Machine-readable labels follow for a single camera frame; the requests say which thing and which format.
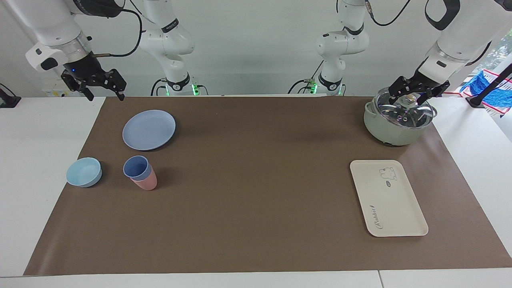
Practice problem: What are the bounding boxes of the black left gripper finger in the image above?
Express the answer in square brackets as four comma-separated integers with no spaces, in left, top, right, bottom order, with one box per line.
[388,76,415,105]
[419,81,450,105]

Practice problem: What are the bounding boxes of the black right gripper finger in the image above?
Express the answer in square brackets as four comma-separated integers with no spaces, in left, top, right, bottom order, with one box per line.
[61,72,95,102]
[102,69,127,101]

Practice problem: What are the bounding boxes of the blue plastic cup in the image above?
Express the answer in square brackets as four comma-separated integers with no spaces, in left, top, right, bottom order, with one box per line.
[123,156,153,182]

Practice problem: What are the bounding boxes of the pink plastic cup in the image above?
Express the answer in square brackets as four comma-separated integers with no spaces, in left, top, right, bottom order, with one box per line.
[130,164,158,191]

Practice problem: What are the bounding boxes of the cream rectangular rabbit tray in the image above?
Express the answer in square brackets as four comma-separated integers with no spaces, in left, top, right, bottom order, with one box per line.
[350,160,429,238]

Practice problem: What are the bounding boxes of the glass pot lid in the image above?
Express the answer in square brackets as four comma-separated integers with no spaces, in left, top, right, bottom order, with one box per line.
[375,87,436,129]

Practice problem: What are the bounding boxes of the blue cloth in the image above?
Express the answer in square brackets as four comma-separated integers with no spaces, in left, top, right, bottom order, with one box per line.
[460,70,512,116]

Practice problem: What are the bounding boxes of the pale green cooking pot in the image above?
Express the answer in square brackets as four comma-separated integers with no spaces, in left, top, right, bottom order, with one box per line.
[363,87,438,146]

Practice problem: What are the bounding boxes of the blue round plate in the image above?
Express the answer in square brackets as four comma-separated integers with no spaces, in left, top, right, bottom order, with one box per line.
[122,110,176,151]

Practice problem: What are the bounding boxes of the black table clamp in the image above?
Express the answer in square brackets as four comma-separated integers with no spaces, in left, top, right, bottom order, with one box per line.
[0,83,21,108]

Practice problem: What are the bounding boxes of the light blue bowl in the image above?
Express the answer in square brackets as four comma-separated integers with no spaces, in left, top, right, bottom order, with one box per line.
[66,157,102,188]

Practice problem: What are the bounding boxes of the brown table mat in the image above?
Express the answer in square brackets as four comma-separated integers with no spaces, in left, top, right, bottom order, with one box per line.
[23,96,512,276]

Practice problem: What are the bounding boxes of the black base cable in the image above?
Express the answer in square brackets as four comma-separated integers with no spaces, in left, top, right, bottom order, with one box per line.
[151,78,168,96]
[288,60,325,94]

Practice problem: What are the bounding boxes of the black camera stand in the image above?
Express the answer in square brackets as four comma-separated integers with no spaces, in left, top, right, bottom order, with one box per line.
[466,64,512,108]

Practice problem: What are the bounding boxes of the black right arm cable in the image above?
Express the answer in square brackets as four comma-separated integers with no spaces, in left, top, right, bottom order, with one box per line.
[94,8,144,58]

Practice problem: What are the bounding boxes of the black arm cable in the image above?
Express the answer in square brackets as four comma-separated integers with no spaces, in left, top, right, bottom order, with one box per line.
[94,8,144,58]
[367,0,412,27]

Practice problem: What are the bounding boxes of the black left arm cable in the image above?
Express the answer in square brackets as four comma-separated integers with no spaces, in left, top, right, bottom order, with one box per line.
[367,0,412,27]

